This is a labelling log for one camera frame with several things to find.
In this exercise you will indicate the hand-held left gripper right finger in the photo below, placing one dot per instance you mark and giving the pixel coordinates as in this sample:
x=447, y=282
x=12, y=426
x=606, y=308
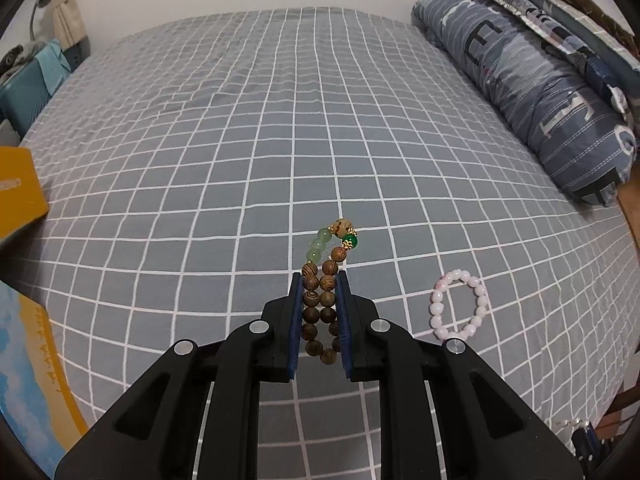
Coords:
x=344, y=330

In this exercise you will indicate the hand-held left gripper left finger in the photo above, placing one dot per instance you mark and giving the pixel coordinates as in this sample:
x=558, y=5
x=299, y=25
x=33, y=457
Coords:
x=295, y=330

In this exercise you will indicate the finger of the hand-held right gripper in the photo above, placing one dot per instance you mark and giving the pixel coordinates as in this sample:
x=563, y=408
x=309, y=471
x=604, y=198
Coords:
x=583, y=447

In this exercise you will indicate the blue and yellow cardboard box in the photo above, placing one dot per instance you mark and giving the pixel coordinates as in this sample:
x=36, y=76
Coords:
x=20, y=195

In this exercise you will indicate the grey checked bed sheet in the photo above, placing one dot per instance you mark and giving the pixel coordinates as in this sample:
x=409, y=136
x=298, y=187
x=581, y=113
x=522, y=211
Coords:
x=250, y=135

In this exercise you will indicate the wooden headboard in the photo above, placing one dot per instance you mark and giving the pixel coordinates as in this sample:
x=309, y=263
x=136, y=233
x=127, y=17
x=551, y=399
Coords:
x=631, y=210

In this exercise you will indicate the folded blue grey quilt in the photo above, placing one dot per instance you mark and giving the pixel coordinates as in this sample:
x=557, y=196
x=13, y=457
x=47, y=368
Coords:
x=525, y=75

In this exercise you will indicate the teal suitcase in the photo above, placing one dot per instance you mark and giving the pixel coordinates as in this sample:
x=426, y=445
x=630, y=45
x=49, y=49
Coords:
x=25, y=95

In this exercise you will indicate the beige curtain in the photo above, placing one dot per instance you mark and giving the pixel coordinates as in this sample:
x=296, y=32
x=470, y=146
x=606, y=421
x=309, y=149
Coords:
x=70, y=30

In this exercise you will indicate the dark clutter pile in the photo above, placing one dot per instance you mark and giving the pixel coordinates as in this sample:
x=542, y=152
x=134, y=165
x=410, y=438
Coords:
x=12, y=60

